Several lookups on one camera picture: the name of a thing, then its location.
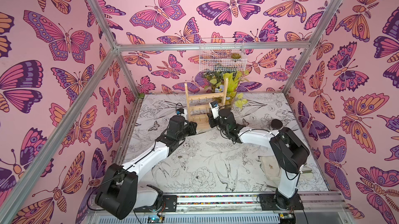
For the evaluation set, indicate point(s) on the small succulent in basket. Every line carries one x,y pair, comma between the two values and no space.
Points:
236,56

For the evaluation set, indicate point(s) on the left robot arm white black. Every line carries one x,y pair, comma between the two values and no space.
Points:
119,193

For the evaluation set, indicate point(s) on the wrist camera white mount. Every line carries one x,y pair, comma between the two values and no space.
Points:
182,112
214,106

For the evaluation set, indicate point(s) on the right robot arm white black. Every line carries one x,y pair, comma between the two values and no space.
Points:
288,151

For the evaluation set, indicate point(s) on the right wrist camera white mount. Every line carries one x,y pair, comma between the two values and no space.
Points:
214,106

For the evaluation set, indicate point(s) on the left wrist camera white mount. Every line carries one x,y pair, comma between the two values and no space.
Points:
182,112

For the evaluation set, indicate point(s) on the white wire basket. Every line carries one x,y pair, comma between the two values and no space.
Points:
216,56

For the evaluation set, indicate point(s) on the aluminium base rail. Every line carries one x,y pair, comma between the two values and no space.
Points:
237,208

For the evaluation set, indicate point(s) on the potted green plant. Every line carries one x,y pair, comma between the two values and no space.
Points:
219,81

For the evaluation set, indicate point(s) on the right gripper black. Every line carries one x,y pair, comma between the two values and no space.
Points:
212,121

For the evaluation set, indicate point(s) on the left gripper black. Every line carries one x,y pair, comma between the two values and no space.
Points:
190,126

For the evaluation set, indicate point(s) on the beige work glove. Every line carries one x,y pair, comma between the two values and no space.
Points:
273,171

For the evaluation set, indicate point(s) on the wooden jewelry display stand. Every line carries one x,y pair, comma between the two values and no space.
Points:
199,113

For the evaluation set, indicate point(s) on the small black cylinder jar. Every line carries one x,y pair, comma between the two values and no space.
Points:
276,124

